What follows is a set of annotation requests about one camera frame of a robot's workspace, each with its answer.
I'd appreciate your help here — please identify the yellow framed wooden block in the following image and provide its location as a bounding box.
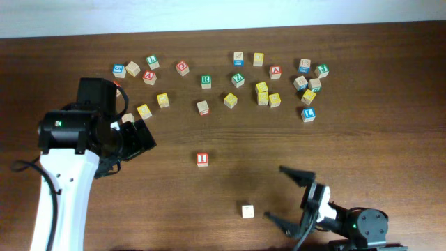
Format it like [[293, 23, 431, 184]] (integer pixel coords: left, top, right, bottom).
[[157, 93, 170, 108]]

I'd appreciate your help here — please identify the yellow block right cluster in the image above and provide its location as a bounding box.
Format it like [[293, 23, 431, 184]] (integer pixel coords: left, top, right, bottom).
[[301, 89, 316, 105]]

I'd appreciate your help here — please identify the wooden block blue edge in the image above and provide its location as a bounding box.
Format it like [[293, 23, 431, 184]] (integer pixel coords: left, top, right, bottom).
[[293, 76, 308, 91]]

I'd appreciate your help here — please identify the green letter J block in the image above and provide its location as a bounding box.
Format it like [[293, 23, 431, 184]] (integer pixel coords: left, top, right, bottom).
[[314, 64, 330, 78]]

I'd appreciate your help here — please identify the blue letter L block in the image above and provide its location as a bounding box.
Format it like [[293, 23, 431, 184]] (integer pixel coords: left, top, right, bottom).
[[301, 107, 316, 123]]

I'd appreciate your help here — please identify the yellow letter C block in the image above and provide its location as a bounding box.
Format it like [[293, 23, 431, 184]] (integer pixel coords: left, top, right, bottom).
[[268, 93, 282, 108]]

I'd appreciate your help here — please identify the blue letter G block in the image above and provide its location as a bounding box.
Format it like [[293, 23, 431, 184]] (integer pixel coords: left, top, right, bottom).
[[112, 64, 127, 78]]

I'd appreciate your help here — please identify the green letter Z block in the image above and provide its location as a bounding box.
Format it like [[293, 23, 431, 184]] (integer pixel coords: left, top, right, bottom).
[[231, 73, 245, 88]]

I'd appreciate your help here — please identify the plain wooden block top left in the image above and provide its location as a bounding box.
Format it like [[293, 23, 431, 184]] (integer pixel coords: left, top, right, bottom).
[[125, 61, 141, 77]]

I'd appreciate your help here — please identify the yellow block top row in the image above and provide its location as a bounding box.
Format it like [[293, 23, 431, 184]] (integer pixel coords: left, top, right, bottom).
[[253, 52, 264, 67]]

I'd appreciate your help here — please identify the red letter a block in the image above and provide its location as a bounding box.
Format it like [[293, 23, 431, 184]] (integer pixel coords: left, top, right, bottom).
[[142, 70, 157, 86], [269, 66, 282, 79]]

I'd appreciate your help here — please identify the red letter I block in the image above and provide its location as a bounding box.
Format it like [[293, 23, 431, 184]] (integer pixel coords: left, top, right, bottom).
[[197, 153, 209, 167]]

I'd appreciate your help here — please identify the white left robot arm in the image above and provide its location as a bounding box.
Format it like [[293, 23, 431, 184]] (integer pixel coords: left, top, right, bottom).
[[31, 77, 156, 250]]

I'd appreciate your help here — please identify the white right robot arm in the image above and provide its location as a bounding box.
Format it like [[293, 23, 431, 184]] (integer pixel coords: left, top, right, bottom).
[[264, 166, 409, 251]]

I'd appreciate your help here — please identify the wooden H block blue side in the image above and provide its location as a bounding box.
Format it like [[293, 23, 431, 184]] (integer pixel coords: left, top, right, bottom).
[[298, 59, 311, 73]]

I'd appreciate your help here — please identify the red number 6 block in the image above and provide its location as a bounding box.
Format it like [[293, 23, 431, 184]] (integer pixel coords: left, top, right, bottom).
[[112, 81, 122, 97]]

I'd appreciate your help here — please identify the yellow block mid centre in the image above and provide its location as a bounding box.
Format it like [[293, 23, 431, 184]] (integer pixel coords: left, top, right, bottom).
[[224, 93, 238, 109]]

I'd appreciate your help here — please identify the wooden block green side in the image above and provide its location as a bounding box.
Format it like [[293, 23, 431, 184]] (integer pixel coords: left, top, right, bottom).
[[308, 78, 322, 93]]

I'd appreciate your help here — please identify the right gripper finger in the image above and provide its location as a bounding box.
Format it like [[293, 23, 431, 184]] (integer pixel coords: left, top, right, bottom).
[[263, 211, 300, 238], [279, 165, 316, 188]]

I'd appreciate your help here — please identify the green letter R block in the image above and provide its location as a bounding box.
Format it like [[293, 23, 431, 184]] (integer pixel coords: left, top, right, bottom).
[[201, 75, 212, 89]]

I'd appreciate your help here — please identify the yellow block upper centre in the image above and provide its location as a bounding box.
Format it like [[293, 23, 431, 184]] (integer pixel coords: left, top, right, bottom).
[[255, 82, 268, 93]]

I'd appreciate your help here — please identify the green letter L block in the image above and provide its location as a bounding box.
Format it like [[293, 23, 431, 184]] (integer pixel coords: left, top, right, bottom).
[[146, 54, 160, 70]]

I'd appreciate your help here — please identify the yellow letter G block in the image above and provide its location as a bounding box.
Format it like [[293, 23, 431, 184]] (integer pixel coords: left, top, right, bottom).
[[137, 104, 152, 120]]

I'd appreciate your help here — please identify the plain wooden dropped block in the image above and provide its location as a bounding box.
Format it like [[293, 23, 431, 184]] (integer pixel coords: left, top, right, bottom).
[[241, 205, 254, 218]]

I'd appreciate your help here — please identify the yellow block lower centre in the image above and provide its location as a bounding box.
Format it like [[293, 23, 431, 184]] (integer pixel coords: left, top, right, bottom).
[[257, 92, 269, 106]]

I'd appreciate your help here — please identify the red letter Q block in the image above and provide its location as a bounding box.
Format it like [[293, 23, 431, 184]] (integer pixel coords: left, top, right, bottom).
[[176, 61, 190, 77]]

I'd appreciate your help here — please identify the plain wooden K block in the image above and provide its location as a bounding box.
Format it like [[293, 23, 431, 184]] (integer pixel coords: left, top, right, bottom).
[[121, 113, 135, 123]]

